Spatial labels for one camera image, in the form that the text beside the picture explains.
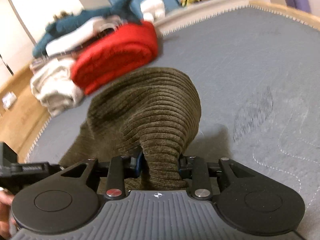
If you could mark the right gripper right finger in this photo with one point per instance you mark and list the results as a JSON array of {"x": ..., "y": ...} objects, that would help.
[{"x": 186, "y": 165}]

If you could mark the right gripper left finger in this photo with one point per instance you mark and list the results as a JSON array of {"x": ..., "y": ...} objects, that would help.
[{"x": 122, "y": 167}]

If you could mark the olive corduroy pants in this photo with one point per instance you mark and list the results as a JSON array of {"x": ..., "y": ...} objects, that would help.
[{"x": 155, "y": 111}]

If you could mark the person's left hand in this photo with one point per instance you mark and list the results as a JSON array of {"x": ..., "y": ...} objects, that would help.
[{"x": 7, "y": 221}]

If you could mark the cream folded blanket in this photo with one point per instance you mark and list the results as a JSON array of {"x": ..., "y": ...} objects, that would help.
[{"x": 53, "y": 88}]

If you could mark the grey quilted mattress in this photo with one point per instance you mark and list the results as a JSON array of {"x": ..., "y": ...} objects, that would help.
[{"x": 257, "y": 75}]

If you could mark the red folded blanket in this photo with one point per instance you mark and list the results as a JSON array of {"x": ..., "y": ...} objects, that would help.
[{"x": 128, "y": 48}]

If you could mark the white navy folded bedding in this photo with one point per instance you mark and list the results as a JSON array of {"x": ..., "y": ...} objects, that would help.
[{"x": 74, "y": 43}]

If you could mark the blue shark plush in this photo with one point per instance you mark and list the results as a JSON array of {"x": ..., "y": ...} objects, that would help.
[{"x": 70, "y": 23}]

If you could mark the white plush toy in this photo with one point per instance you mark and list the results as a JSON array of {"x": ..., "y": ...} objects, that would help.
[{"x": 152, "y": 10}]

